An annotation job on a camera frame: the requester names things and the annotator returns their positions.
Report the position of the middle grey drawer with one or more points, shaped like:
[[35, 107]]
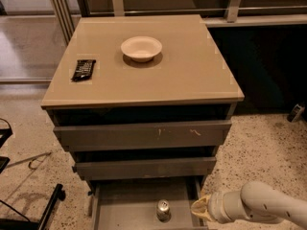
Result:
[[145, 168]]

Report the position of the grey drawer cabinet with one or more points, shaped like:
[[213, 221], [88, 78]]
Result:
[[188, 81]]

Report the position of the grey drawer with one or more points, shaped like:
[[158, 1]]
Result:
[[143, 136], [145, 168], [131, 204]]

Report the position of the silver 7up can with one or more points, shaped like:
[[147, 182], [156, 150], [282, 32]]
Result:
[[163, 211]]

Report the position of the bottom grey drawer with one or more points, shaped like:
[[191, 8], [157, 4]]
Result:
[[131, 204]]

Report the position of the metal railing frame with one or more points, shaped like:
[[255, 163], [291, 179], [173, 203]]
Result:
[[216, 13]]

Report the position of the small grey floor device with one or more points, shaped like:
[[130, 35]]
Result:
[[296, 112]]

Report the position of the white paper bowl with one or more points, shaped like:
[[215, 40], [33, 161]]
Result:
[[141, 48]]

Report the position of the top grey drawer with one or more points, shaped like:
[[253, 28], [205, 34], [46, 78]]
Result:
[[143, 136]]

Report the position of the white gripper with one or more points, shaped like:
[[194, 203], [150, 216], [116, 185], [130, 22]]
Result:
[[216, 206]]

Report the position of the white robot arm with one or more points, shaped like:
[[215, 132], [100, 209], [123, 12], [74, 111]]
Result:
[[254, 202]]

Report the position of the black chair base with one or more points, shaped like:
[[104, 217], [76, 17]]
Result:
[[57, 196]]

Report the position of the black snack packet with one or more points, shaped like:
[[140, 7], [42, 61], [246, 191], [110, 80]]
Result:
[[84, 70]]

